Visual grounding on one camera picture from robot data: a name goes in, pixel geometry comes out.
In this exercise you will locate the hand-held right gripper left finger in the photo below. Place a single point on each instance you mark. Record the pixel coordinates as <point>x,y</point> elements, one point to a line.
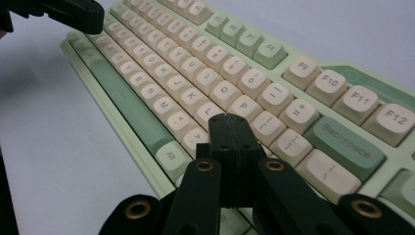
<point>225,147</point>

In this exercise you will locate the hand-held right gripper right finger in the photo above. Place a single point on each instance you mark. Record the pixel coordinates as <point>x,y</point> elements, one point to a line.
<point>244,147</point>

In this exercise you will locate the green and cream mechanical keyboard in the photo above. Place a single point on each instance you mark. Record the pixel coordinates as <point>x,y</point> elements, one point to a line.
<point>228,75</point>

